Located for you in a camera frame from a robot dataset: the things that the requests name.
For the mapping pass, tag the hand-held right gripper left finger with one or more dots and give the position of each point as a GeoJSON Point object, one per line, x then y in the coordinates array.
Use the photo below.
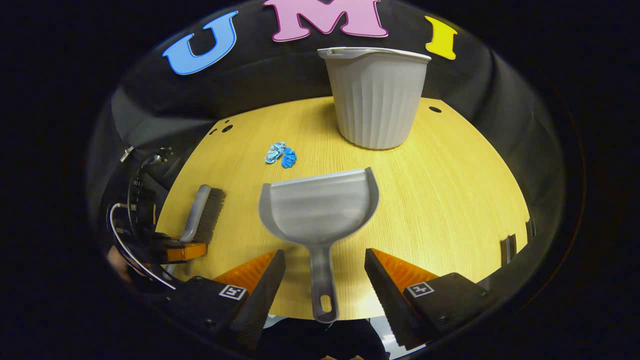
{"type": "Point", "coordinates": [265, 295]}

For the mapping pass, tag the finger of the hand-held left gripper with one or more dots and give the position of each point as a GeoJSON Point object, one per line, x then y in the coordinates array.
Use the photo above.
{"type": "Point", "coordinates": [185, 252]}

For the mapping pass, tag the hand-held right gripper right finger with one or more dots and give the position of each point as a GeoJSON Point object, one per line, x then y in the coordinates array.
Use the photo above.
{"type": "Point", "coordinates": [385, 295]}

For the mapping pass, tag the grey plastic dustpan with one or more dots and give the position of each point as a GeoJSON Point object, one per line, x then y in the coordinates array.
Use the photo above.
{"type": "Point", "coordinates": [315, 210]}

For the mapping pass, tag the light blue paper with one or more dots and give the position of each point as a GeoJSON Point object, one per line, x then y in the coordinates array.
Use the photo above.
{"type": "Point", "coordinates": [274, 153]}

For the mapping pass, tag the dark blue paper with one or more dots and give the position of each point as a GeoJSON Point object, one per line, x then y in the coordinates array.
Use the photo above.
{"type": "Point", "coordinates": [289, 158]}

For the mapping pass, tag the ribbed grey garbage bin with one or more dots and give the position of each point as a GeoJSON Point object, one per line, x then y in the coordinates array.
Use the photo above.
{"type": "Point", "coordinates": [375, 100]}

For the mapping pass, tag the person's dark clothing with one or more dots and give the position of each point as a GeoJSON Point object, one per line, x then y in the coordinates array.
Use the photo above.
{"type": "Point", "coordinates": [310, 340]}

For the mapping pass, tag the silver cloth clip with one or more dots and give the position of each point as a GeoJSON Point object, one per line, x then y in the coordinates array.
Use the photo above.
{"type": "Point", "coordinates": [126, 153]}

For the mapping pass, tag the black table clamp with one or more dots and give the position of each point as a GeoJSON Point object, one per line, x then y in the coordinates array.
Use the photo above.
{"type": "Point", "coordinates": [508, 249]}
{"type": "Point", "coordinates": [530, 229]}

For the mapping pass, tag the black backdrop cloth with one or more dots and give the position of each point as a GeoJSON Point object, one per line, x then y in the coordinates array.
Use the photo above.
{"type": "Point", "coordinates": [280, 80]}

